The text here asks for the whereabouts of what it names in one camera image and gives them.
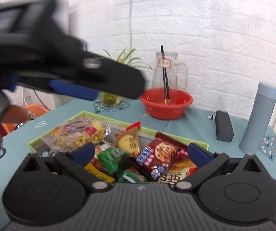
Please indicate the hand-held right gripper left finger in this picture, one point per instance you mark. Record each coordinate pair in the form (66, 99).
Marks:
(83, 154)

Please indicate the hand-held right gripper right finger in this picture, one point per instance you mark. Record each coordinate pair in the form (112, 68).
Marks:
(198, 155)

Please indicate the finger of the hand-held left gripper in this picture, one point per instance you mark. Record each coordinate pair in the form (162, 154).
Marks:
(114, 79)
(73, 90)

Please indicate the clear yellow biscuit packet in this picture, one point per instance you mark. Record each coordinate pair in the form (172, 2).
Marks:
(77, 134)

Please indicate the white snack packet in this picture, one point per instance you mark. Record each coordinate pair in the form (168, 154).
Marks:
(105, 146)

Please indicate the yellow snack packet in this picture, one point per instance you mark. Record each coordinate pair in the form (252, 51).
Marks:
(99, 173)

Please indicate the green snack packet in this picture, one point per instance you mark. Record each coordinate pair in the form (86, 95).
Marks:
(110, 158)

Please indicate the red and blue cookie packet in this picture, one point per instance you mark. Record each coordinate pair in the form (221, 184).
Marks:
(162, 152)

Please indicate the yellow cake packet red top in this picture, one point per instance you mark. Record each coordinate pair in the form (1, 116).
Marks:
(128, 140)

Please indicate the green cake packet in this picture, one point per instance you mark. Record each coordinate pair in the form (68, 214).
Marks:
(130, 176)

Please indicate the green cardboard box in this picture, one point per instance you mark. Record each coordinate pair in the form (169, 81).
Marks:
(150, 131)

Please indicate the person's left hand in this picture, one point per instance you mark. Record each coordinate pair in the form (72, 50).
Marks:
(16, 114)

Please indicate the glass vase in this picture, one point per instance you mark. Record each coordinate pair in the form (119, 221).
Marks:
(109, 99)

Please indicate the teal printed tablecloth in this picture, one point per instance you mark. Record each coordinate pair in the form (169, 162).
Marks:
(195, 130)

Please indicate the small black box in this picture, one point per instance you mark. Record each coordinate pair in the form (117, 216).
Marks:
(224, 126)

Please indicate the small foil candy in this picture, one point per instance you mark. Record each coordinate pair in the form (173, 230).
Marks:
(210, 117)

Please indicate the orange stool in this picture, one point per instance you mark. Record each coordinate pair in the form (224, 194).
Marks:
(38, 112)

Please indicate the black straw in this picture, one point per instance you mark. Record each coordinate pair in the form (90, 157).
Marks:
(165, 77)

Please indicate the red plastic basket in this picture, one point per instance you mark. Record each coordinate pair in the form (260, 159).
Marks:
(166, 110)

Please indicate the glass pitcher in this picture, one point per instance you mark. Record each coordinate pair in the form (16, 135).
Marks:
(174, 74)

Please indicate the grey thermos bottle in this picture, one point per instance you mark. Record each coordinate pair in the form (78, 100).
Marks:
(258, 118)

